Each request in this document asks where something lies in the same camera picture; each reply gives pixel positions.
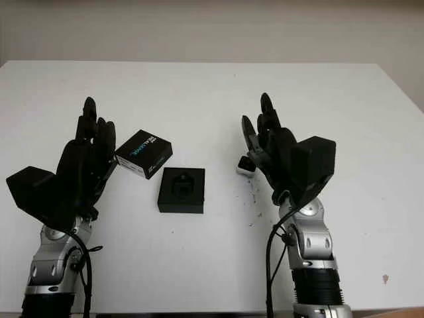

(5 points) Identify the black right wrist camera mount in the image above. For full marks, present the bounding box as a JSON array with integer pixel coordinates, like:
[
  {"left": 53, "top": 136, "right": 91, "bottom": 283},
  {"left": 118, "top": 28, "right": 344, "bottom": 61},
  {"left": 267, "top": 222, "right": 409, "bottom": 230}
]
[{"left": 290, "top": 135, "right": 337, "bottom": 210}]

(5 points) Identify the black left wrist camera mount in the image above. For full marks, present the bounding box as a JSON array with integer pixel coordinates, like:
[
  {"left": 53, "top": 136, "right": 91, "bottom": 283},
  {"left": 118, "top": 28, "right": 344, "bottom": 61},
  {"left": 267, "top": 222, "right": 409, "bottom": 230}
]
[{"left": 5, "top": 165, "right": 78, "bottom": 233}]

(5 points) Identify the black RealSense box lid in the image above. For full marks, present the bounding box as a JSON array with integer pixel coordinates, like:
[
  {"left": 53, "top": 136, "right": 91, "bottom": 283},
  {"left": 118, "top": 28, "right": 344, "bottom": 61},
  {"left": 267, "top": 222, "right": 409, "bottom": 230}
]
[{"left": 115, "top": 129, "right": 174, "bottom": 181}]

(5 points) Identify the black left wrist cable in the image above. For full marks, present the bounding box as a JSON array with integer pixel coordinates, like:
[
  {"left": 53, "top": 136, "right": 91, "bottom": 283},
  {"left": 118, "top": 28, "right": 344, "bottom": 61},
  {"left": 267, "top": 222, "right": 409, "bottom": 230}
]
[{"left": 70, "top": 231, "right": 104, "bottom": 318}]

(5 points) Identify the small silver depth camera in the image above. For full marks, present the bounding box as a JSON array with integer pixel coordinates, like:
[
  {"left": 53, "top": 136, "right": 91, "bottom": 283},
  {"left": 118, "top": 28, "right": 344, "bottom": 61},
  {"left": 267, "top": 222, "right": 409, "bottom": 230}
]
[{"left": 235, "top": 154, "right": 254, "bottom": 179}]

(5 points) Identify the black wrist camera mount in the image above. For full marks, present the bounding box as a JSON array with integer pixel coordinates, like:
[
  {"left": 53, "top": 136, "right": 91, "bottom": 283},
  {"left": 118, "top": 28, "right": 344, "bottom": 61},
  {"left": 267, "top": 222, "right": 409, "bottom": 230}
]
[
  {"left": 5, "top": 165, "right": 78, "bottom": 233},
  {"left": 290, "top": 135, "right": 337, "bottom": 210}
]

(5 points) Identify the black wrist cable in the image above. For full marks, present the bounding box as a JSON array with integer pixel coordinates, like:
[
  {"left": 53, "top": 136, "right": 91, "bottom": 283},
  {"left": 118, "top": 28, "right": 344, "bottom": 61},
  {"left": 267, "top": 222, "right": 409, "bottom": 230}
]
[
  {"left": 70, "top": 231, "right": 104, "bottom": 318},
  {"left": 264, "top": 191, "right": 299, "bottom": 318}
]

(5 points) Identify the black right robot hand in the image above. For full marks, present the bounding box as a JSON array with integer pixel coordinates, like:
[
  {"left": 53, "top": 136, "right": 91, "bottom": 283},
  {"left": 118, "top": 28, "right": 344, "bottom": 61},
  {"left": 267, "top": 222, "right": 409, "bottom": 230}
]
[{"left": 240, "top": 92, "right": 299, "bottom": 207}]

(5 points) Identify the black box base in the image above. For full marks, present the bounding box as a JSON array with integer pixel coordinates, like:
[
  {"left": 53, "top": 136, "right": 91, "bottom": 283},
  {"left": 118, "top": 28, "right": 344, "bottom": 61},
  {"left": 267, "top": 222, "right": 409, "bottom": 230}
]
[{"left": 157, "top": 167, "right": 206, "bottom": 215}]

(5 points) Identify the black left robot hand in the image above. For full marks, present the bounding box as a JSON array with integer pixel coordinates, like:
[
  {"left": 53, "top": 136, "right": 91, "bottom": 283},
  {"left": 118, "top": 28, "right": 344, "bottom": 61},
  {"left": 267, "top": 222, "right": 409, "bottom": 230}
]
[{"left": 55, "top": 96, "right": 119, "bottom": 220}]

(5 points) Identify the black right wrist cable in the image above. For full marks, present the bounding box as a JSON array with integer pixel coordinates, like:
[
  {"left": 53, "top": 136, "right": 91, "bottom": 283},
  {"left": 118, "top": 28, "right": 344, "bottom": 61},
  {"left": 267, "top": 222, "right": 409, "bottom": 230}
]
[{"left": 264, "top": 191, "right": 299, "bottom": 318}]

